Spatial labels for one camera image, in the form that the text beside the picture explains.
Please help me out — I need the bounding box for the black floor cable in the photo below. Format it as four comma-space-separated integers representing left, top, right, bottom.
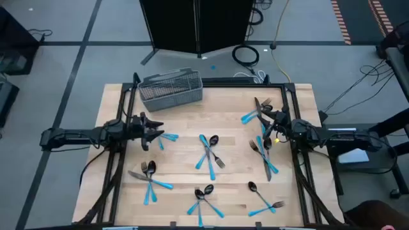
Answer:
326, 72, 397, 116
322, 59, 387, 112

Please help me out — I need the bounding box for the black looped cable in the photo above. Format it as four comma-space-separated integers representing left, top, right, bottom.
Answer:
249, 0, 272, 42

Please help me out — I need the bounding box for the coiled black cable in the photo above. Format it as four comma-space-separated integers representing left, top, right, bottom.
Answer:
231, 44, 260, 76

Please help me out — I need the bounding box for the person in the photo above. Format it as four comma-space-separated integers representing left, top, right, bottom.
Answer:
344, 199, 409, 230

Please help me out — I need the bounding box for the black side table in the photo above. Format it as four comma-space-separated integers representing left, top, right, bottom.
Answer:
325, 107, 409, 196

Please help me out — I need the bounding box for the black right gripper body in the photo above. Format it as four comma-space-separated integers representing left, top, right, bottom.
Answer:
270, 107, 292, 139

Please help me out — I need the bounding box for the thin black cable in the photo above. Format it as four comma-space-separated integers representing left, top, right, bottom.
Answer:
27, 28, 54, 42

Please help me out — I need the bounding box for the black power strip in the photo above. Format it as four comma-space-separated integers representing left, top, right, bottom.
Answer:
203, 76, 256, 85

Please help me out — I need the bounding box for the yellow extension cable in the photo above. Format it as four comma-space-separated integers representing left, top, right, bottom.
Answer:
270, 0, 292, 83

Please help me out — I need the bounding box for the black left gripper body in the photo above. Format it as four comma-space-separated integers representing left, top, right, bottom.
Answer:
132, 111, 151, 151

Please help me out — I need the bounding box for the black equipment case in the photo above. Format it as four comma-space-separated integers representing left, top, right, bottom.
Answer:
0, 79, 20, 128

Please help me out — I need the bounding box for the white cable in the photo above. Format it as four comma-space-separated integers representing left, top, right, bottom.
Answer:
233, 70, 266, 84

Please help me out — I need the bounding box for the white paper sheet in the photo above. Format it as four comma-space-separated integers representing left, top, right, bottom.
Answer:
328, 126, 371, 165

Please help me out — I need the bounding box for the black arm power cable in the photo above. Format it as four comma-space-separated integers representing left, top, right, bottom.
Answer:
79, 148, 108, 188

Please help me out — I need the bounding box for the black equipment cabinet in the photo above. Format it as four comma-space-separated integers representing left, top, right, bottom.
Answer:
0, 6, 41, 76

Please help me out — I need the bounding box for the grey workbench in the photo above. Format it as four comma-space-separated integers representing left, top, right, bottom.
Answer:
385, 47, 409, 103

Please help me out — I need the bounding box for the black folding partition screen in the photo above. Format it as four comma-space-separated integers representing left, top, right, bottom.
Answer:
139, 0, 256, 66

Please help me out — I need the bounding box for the black metal table frame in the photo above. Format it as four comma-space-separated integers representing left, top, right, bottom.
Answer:
76, 72, 344, 228

